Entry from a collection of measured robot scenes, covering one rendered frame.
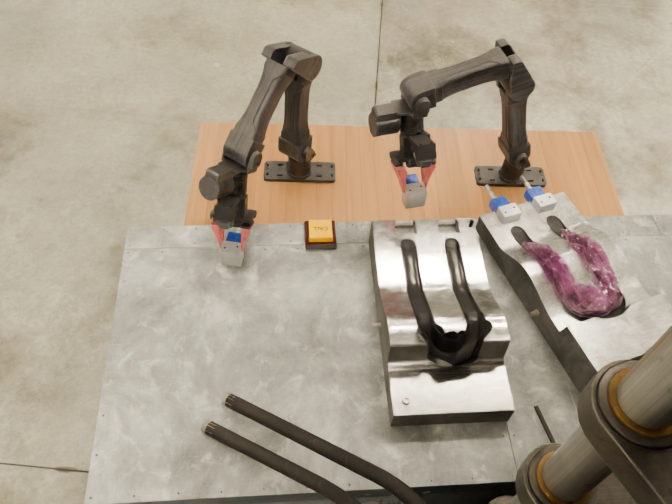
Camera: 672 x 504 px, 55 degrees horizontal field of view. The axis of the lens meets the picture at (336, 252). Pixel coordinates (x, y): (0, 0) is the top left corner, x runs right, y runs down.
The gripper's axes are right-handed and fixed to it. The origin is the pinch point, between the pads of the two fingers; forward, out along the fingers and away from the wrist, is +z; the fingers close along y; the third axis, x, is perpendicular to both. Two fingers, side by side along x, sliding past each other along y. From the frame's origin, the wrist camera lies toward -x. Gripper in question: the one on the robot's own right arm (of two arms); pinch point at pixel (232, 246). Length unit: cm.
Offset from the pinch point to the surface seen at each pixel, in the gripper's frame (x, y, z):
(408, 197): 7.3, 41.6, -16.3
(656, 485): -95, 63, -25
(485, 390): -27, 63, 13
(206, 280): -4.6, -4.9, 8.0
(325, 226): 9.9, 21.9, -4.7
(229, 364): -23.2, 5.9, 18.6
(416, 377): -26, 48, 13
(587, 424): -89, 58, -26
